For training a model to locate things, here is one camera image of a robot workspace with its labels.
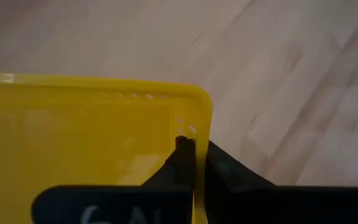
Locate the yellow plastic basket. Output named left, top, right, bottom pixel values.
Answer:
left=0, top=72, right=214, bottom=224

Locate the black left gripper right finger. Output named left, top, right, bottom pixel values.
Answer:
left=203, top=139, right=358, bottom=224

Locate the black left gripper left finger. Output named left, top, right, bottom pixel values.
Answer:
left=31, top=136, right=196, bottom=224

